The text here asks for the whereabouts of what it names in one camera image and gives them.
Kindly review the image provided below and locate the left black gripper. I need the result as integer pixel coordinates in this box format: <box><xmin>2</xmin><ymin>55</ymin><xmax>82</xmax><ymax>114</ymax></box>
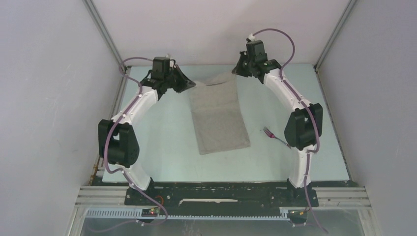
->
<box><xmin>164</xmin><ymin>65</ymin><xmax>196</xmax><ymax>94</ymax></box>

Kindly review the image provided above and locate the grey cloth napkin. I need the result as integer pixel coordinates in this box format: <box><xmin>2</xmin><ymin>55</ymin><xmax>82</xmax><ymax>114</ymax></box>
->
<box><xmin>189</xmin><ymin>72</ymin><xmax>251</xmax><ymax>155</ymax></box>

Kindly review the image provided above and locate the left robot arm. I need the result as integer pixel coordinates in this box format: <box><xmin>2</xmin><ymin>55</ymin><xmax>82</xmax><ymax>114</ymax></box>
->
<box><xmin>98</xmin><ymin>57</ymin><xmax>196</xmax><ymax>205</ymax></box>

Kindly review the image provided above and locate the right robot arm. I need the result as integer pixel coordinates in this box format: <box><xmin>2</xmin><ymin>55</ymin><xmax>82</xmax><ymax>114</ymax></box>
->
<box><xmin>232</xmin><ymin>39</ymin><xmax>323</xmax><ymax>206</ymax></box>

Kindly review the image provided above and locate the pink metal fork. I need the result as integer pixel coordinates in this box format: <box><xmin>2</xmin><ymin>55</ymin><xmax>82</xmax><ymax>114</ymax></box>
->
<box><xmin>263</xmin><ymin>127</ymin><xmax>291</xmax><ymax>148</ymax></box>

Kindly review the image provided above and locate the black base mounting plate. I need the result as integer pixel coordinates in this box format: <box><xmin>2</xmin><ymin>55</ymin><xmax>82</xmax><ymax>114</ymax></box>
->
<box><xmin>124</xmin><ymin>181</ymin><xmax>319</xmax><ymax>217</ymax></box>

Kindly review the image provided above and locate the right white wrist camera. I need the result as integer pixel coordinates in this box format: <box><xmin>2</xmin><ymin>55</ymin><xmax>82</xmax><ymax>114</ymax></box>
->
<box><xmin>246</xmin><ymin>34</ymin><xmax>255</xmax><ymax>42</ymax></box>

